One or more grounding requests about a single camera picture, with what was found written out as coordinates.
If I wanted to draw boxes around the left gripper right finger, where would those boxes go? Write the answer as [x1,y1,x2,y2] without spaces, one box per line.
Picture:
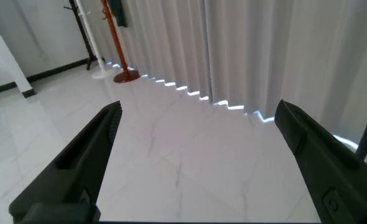
[274,99,367,223]

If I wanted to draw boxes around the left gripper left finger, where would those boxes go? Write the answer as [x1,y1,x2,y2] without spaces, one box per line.
[8,100,123,223]

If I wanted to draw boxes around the white coat stand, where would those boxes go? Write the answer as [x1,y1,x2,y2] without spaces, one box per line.
[74,0,118,80]

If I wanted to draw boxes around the orange coat stand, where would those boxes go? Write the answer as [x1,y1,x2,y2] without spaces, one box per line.
[101,0,141,84]

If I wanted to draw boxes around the black coat stand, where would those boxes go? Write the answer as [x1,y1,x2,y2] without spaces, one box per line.
[63,0,99,71]

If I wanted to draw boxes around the white curtain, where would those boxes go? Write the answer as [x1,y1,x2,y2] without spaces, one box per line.
[77,0,367,158]

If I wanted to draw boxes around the dark teal garment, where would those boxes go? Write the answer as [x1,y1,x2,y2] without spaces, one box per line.
[107,0,128,28]

